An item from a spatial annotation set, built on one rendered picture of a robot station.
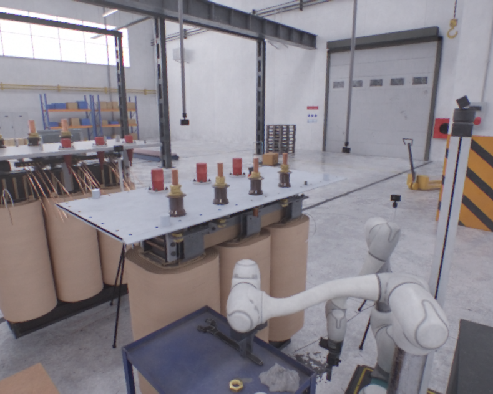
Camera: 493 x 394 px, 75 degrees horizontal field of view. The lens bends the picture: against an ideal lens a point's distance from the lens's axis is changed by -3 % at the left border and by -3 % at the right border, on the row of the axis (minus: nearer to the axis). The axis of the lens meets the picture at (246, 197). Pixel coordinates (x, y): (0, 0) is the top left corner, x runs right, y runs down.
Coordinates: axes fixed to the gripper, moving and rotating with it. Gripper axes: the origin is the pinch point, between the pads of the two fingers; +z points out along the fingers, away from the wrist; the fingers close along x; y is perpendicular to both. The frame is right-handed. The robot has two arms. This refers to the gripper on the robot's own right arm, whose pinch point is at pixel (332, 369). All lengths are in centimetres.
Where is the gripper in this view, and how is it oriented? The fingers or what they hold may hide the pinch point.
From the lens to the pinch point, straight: 219.4
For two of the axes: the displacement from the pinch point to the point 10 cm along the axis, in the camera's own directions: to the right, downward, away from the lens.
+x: 5.5, -2.0, 8.1
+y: 8.4, 1.4, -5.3
